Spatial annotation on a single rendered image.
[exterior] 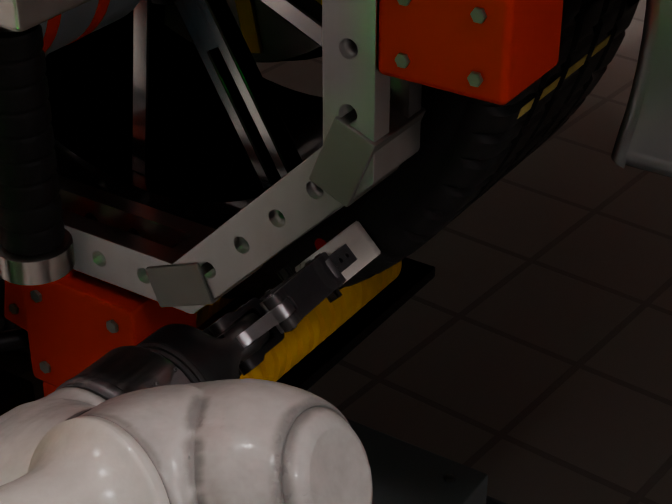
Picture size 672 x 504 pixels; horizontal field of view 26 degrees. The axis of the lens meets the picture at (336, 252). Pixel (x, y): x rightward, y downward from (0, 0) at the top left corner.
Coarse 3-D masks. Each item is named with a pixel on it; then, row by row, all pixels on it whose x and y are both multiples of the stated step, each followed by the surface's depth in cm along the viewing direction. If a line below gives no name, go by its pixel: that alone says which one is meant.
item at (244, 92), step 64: (192, 0) 110; (64, 64) 128; (128, 64) 132; (192, 64) 136; (256, 64) 112; (64, 128) 124; (128, 128) 126; (192, 128) 128; (256, 128) 113; (320, 128) 127; (128, 192) 120; (192, 192) 118; (256, 192) 114
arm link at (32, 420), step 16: (48, 400) 82; (64, 400) 82; (80, 400) 83; (96, 400) 83; (0, 416) 82; (16, 416) 80; (32, 416) 79; (48, 416) 78; (64, 416) 77; (0, 432) 78; (16, 432) 78; (32, 432) 77; (0, 448) 77; (16, 448) 76; (32, 448) 75; (0, 464) 76; (16, 464) 75; (0, 480) 75
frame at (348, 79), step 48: (336, 0) 89; (336, 48) 91; (336, 96) 92; (384, 96) 92; (336, 144) 94; (384, 144) 93; (96, 192) 118; (288, 192) 98; (336, 192) 96; (96, 240) 112; (144, 240) 111; (192, 240) 111; (240, 240) 104; (288, 240) 100; (144, 288) 111; (192, 288) 108
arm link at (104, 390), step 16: (112, 352) 88; (128, 352) 88; (144, 352) 87; (96, 368) 87; (112, 368) 86; (128, 368) 86; (144, 368) 86; (160, 368) 87; (176, 368) 87; (64, 384) 86; (80, 384) 85; (96, 384) 85; (112, 384) 85; (128, 384) 85; (144, 384) 85; (160, 384) 86
